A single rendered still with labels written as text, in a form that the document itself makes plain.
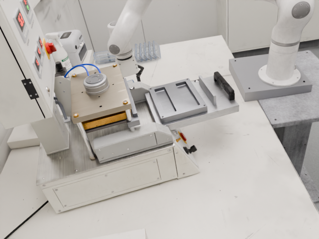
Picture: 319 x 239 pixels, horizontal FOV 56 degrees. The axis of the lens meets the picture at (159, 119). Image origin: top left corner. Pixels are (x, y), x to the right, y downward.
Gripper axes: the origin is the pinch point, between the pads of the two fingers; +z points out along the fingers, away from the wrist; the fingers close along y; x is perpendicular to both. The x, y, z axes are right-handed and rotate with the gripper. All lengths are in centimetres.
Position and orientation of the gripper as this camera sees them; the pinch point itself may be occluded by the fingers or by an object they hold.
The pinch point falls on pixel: (131, 83)
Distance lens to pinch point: 154.6
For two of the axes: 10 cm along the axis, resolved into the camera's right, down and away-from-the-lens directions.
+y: -9.3, 3.2, -1.7
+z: 1.5, 7.7, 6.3
